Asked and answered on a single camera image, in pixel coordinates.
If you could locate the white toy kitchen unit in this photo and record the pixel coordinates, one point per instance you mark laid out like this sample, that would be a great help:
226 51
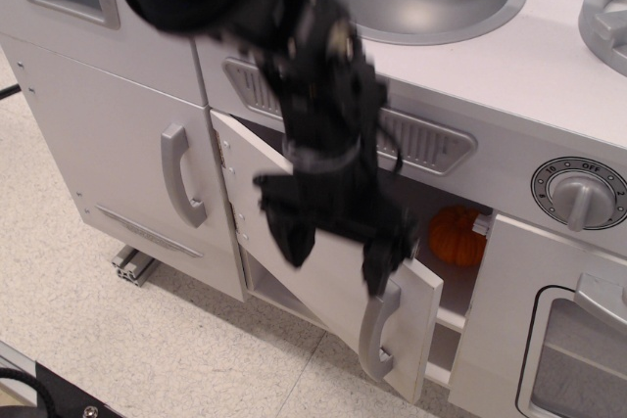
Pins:
509 340

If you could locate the aluminium extrusion bar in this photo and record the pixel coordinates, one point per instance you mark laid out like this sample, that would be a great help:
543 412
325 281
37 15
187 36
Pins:
134 266

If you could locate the silver timer knob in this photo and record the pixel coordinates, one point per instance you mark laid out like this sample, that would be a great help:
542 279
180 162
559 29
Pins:
580 193

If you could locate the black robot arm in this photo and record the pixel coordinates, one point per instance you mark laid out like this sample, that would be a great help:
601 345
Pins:
311 56

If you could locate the silver oven door handle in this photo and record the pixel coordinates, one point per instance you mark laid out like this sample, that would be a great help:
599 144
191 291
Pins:
604 298

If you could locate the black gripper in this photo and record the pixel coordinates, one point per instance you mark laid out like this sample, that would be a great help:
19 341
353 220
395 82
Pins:
348 204

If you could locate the black base with cable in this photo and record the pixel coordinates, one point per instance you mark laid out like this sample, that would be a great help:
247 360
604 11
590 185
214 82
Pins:
40 392

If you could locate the orange toy pumpkin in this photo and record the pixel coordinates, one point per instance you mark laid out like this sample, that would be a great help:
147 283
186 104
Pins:
452 239

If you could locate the silver stove burner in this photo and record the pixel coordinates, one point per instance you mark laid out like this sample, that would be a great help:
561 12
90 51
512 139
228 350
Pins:
602 27

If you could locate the white fridge door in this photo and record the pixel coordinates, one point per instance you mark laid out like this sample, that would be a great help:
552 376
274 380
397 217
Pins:
104 133

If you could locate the silver vent grille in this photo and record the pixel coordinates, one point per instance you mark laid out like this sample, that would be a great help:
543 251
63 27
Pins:
427 145

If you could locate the white cabinet door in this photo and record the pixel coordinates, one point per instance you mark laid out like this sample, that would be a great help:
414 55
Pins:
330 282

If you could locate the silver fridge door handle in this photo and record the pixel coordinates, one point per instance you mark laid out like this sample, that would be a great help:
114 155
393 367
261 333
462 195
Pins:
174 145

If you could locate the silver cabinet door handle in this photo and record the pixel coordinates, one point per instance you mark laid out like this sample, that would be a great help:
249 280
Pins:
373 358

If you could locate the silver fridge emblem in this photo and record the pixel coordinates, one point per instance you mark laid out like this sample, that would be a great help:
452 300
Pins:
149 234

